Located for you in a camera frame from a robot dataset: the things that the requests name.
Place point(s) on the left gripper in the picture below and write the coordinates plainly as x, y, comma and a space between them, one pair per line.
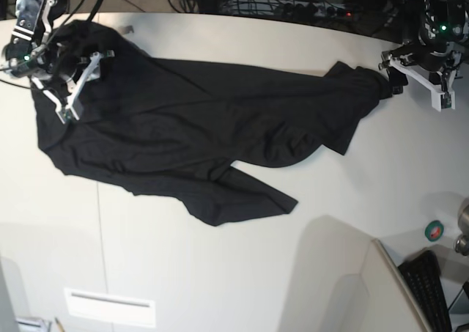
438, 59

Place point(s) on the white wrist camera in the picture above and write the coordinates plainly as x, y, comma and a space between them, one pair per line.
66, 114
443, 100

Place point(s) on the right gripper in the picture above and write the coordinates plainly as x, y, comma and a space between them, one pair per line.
69, 67

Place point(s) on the green tape roll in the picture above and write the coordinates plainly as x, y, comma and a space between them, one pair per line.
434, 231

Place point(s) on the beige partition panel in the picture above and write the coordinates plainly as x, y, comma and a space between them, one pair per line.
390, 305

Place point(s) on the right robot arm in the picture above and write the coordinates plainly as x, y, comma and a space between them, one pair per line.
35, 26

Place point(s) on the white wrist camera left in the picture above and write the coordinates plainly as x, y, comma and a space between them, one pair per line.
443, 100

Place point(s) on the black power strip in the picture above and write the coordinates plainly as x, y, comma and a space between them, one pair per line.
303, 12

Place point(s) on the white cable slot cover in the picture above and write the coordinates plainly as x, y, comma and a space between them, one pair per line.
110, 308

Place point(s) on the yellow pencil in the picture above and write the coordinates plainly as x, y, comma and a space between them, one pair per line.
59, 325

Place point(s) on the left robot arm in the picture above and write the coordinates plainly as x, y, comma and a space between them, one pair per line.
436, 21

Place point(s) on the silver metal cylinder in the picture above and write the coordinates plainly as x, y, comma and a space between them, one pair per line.
461, 242

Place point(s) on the black keyboard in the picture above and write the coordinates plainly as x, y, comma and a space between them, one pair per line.
422, 276

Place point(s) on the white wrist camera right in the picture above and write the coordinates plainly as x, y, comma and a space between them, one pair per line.
66, 114

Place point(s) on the black t-shirt with colourful print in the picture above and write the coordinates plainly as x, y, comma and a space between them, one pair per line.
166, 127

